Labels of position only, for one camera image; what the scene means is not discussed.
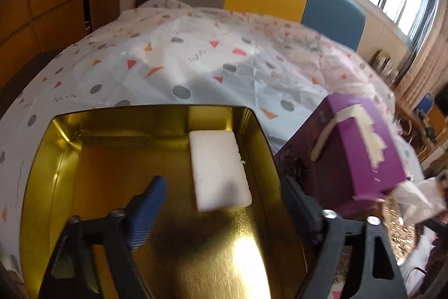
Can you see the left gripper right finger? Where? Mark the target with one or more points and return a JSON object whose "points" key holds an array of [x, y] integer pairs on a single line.
{"points": [[372, 271]]}

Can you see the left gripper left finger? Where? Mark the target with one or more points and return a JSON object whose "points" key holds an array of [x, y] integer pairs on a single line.
{"points": [[72, 270]]}

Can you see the white sponge block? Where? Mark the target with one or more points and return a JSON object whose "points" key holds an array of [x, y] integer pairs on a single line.
{"points": [[218, 171]]}

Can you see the glittery gold tin lid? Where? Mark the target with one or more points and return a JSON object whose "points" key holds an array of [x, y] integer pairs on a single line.
{"points": [[402, 239]]}

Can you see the gold metal tin box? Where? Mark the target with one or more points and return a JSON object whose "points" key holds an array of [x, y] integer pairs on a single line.
{"points": [[110, 210]]}

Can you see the purple tissue box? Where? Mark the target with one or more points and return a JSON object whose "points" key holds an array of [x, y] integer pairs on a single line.
{"points": [[343, 155]]}

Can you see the patterned white tablecloth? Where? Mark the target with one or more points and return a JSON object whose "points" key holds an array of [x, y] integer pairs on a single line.
{"points": [[167, 52]]}

